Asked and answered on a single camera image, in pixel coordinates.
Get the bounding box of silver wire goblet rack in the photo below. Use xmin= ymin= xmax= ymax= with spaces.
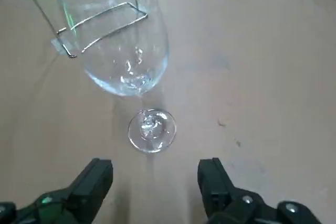
xmin=15 ymin=0 xmax=149 ymax=59

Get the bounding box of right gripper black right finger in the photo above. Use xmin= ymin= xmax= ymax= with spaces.
xmin=197 ymin=157 xmax=336 ymax=224

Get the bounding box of clear glass goblet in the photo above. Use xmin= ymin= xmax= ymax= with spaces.
xmin=56 ymin=0 xmax=177 ymax=154

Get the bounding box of clear tape piece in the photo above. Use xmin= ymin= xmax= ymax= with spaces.
xmin=51 ymin=38 xmax=77 ymax=57

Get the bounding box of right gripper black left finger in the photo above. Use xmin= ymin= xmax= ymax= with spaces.
xmin=0 ymin=157 xmax=114 ymax=224

